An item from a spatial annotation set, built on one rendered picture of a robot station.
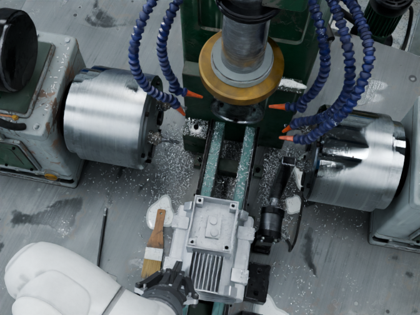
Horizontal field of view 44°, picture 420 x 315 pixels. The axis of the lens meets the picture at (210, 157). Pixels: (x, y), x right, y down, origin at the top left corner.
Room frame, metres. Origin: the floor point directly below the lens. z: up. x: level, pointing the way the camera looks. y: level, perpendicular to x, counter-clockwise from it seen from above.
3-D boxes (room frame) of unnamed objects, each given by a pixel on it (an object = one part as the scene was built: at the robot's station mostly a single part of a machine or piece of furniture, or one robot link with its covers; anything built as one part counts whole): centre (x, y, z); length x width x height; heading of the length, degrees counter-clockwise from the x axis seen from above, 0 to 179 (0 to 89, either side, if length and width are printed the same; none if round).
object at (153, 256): (0.34, 0.15, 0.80); 0.21 x 0.05 x 0.01; 173
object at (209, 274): (0.27, 0.00, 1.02); 0.20 x 0.19 x 0.19; 172
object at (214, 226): (0.31, -0.01, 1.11); 0.12 x 0.11 x 0.07; 172
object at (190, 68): (0.72, -0.08, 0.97); 0.30 x 0.11 x 0.34; 80
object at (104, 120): (0.63, 0.29, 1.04); 0.37 x 0.25 x 0.25; 80
